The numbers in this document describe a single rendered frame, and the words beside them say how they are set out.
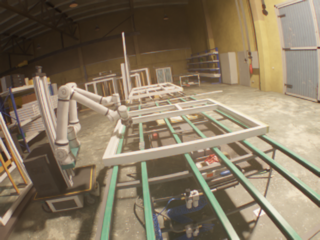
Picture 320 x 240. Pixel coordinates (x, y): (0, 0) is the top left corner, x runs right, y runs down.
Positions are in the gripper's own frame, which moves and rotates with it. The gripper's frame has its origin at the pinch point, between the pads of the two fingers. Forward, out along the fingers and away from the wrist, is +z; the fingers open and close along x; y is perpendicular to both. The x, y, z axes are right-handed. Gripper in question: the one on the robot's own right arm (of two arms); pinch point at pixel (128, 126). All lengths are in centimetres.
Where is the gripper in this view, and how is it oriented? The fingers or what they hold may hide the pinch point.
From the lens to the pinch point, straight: 202.0
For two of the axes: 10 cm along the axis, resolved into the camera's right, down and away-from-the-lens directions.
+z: 0.6, 5.9, 8.1
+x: -9.8, 1.8, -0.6
